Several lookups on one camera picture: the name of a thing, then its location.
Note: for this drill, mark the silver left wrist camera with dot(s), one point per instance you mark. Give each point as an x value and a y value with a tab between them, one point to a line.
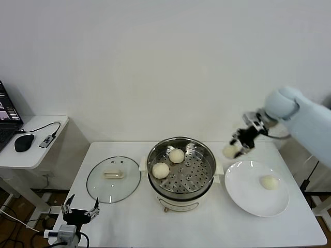
63	231

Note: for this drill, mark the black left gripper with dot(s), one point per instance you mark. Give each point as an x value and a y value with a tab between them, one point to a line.
76	216

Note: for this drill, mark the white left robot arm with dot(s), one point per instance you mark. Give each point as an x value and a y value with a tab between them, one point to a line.
68	244

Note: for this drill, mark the black computer mouse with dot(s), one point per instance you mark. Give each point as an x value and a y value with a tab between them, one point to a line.
23	142

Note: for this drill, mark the white round plate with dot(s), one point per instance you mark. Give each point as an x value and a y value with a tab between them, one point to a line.
248	201

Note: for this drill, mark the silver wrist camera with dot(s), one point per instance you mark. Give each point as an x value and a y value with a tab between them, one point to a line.
252	119
63	231

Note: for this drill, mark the steel steamer pot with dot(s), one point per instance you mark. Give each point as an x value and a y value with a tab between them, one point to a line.
178	204

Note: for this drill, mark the steel perforated steamer basket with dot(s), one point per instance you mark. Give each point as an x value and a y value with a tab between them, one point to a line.
191	175

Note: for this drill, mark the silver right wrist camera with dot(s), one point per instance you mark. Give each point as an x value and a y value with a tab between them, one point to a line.
252	119

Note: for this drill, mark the grey usb hub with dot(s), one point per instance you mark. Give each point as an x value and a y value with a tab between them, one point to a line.
47	141

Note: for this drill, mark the white steamed baozi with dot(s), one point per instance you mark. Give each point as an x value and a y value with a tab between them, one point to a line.
229	152
161	170
176	155
269	182

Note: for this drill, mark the white wall socket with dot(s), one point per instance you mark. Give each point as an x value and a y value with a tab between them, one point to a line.
48	175

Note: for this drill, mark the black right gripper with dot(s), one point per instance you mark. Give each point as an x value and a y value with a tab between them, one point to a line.
247	138

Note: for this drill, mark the black laptop dark screen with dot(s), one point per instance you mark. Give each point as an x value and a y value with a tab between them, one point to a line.
7	124

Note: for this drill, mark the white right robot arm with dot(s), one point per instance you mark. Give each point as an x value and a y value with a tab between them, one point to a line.
310	124

